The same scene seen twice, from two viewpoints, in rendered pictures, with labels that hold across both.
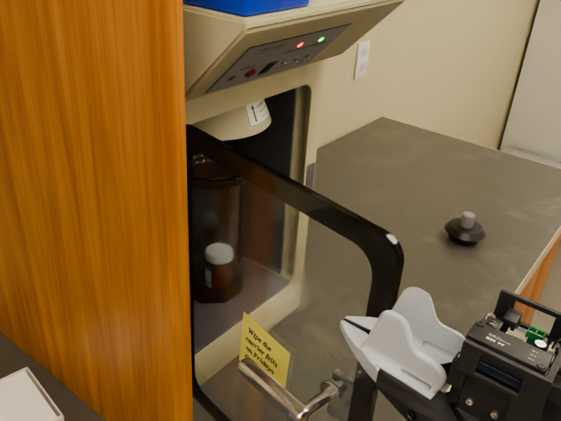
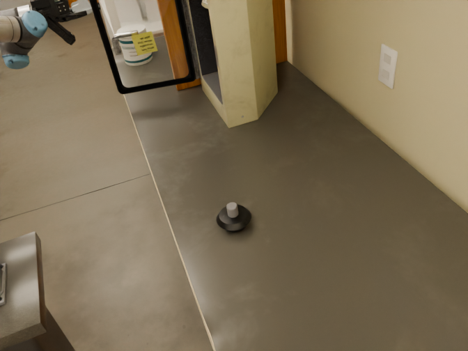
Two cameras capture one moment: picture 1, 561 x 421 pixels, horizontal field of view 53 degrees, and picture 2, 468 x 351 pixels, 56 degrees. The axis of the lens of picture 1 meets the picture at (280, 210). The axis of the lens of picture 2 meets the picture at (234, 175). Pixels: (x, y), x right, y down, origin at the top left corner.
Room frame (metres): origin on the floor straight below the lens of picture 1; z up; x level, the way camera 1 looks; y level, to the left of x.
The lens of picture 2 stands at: (1.65, -1.04, 1.76)
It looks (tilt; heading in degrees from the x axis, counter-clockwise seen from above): 39 degrees down; 130
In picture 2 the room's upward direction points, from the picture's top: 9 degrees counter-clockwise
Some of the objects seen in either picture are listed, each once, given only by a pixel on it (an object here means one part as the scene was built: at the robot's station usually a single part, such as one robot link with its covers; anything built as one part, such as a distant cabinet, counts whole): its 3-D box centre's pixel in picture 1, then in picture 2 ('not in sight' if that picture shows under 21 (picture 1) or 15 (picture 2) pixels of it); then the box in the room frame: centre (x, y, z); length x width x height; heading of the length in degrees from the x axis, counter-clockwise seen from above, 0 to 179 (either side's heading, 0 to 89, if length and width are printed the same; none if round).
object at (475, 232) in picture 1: (466, 226); (233, 214); (1.11, -0.42, 0.97); 0.09 x 0.09 x 0.07
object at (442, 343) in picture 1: (408, 320); (84, 4); (0.33, -0.10, 1.33); 0.09 x 0.03 x 0.06; 54
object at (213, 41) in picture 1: (296, 39); not in sight; (0.68, -0.01, 1.46); 0.32 x 0.11 x 0.10; 144
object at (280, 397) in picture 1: (286, 383); not in sight; (0.39, -0.02, 1.20); 0.10 x 0.05 x 0.03; 44
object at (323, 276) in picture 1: (260, 337); (145, 37); (0.47, 0.01, 1.19); 0.30 x 0.01 x 0.40; 44
